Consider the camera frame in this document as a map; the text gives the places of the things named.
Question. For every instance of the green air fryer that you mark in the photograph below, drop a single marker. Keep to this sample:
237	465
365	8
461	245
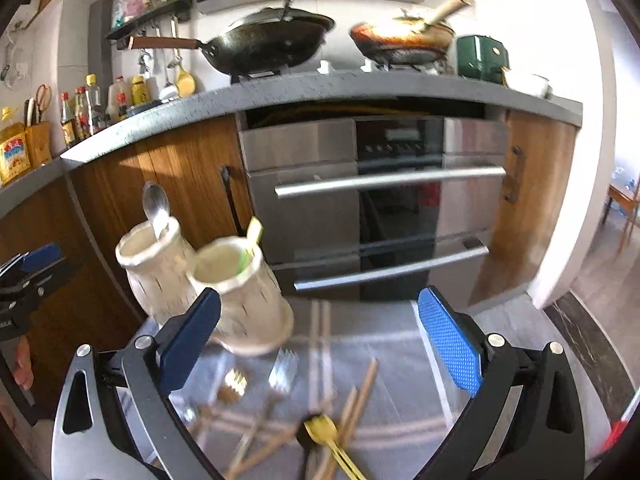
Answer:
482	57

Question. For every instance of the hanging white ladle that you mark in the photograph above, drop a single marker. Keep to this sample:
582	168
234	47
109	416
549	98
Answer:
168	90

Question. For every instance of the clear bottle with yellow cap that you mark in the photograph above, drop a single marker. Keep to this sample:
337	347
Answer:
95	100

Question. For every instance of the person's left hand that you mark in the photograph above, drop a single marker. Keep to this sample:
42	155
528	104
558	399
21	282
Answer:
23	366

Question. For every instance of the silver metal spoon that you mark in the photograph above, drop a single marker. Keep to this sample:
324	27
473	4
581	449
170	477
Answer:
155	205

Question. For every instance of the pink packet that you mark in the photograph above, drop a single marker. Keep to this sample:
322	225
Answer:
127	7

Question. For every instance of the yellow green plastic utensil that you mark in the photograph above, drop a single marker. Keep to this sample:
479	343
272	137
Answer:
254	232

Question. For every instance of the yellow condiment bottle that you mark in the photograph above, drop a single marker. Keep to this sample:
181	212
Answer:
140	91

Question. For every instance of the hanging metal ladle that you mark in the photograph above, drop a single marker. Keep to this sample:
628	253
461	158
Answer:
174	45

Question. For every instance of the wooden corner cabinet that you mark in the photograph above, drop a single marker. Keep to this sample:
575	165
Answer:
60	280

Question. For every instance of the wooden cabinet door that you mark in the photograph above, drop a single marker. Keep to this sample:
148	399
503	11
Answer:
542	210
175	170

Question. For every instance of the silver metal fork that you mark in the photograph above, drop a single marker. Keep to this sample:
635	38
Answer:
283	370

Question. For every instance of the dark grey kitchen countertop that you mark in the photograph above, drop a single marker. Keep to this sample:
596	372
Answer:
300	90

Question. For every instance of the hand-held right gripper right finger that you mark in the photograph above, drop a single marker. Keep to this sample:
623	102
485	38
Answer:
450	345

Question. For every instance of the gas stove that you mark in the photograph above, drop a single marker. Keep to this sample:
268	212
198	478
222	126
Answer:
270	74

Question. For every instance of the wooden dining table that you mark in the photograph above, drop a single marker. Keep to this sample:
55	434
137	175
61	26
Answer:
617	197

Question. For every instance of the wooden knife block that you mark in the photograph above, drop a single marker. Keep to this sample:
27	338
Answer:
40	145

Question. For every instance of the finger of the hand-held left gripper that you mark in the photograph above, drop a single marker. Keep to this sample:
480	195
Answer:
42	258

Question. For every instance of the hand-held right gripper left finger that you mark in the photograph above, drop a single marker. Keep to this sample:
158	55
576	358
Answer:
190	345

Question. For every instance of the white floral ceramic utensil holder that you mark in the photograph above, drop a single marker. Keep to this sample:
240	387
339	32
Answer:
250	305
150	270

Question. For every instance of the grey plaid tablecloth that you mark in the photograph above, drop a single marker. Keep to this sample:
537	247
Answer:
395	400

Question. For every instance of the dark wok lid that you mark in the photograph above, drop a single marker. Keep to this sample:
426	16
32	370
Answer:
277	21

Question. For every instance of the small gold fork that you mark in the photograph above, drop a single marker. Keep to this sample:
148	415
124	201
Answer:
234	385

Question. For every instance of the large yellow oil bottle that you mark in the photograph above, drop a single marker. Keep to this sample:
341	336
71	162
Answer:
14	152

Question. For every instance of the clear bottle with red label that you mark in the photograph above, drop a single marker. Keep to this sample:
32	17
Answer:
119	97

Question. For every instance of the black wall shelf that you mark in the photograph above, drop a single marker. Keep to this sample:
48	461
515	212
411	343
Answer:
150	20

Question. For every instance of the hanging yellow spoon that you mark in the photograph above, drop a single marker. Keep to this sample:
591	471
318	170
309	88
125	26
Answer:
185	82

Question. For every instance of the black spoon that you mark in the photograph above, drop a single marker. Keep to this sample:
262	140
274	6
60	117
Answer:
304	452

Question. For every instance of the stainless steel built-in oven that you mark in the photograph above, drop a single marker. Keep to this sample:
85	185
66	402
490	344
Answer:
310	225

